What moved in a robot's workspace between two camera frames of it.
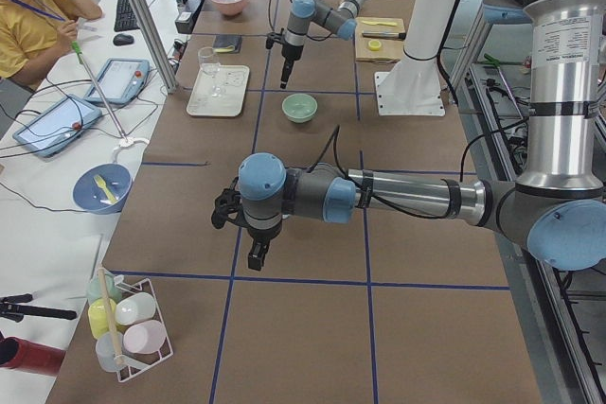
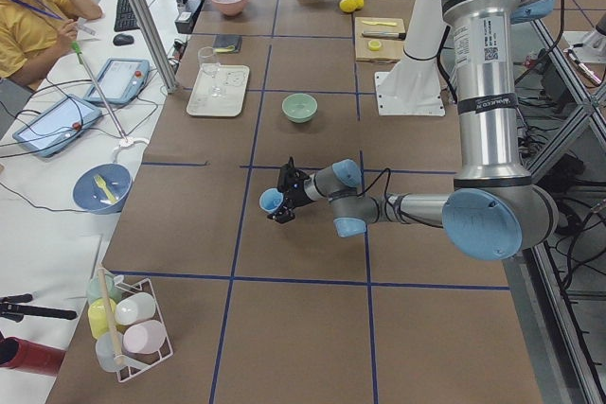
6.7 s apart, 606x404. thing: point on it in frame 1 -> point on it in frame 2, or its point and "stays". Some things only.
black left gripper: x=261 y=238 -> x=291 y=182
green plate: x=94 y=291 stays
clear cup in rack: x=105 y=351 stays
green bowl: x=299 y=108 stays
